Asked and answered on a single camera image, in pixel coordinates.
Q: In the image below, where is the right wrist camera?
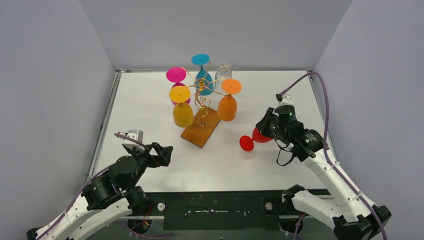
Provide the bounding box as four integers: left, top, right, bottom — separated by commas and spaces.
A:
275, 93, 295, 107

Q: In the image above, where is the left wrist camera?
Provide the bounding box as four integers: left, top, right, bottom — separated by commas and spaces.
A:
123, 129, 144, 146

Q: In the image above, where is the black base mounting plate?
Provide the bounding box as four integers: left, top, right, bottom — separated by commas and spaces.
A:
123, 185, 304, 231

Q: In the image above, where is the magenta wine glass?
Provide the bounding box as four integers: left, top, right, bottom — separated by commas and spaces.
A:
165, 66, 191, 105

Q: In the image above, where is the clear patterned wine glass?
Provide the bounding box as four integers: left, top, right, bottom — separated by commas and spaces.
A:
214, 62, 232, 92

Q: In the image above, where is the yellow wine glass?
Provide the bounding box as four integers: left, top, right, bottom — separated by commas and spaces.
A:
168, 86, 194, 128

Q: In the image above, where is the blue wine glass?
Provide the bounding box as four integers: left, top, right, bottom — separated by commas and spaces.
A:
191, 53, 214, 96

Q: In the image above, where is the red wine glass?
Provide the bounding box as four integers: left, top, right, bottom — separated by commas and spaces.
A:
239, 127, 273, 152

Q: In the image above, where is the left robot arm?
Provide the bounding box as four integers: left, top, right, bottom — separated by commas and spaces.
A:
26, 142, 174, 240

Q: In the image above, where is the orange wine glass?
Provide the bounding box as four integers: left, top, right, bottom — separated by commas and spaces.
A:
217, 78, 242, 122

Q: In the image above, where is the gold wire rack wooden base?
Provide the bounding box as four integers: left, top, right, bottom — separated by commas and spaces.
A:
180, 77, 225, 148

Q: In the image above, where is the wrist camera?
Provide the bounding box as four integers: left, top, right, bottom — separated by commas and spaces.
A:
123, 129, 144, 146
275, 93, 295, 107

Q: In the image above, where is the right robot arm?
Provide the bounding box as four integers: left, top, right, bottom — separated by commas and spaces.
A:
255, 105, 392, 240

